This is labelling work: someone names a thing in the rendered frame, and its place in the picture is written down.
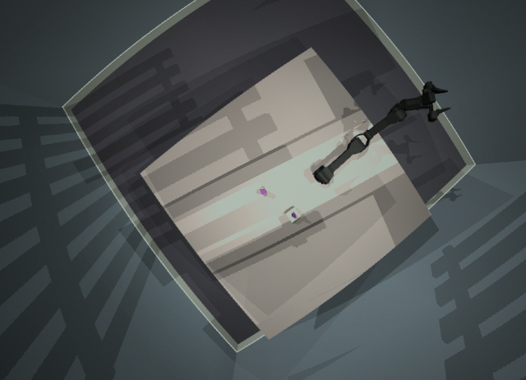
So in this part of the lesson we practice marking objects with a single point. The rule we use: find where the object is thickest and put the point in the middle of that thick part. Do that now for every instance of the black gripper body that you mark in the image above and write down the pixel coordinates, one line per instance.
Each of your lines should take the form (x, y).
(432, 116)

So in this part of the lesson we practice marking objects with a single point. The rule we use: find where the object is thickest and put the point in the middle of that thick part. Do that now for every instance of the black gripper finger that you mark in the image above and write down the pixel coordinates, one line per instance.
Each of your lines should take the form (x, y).
(439, 111)
(438, 90)

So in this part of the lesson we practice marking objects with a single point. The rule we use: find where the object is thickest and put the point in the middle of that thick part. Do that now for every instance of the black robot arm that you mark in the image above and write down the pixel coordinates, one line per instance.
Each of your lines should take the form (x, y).
(356, 146)

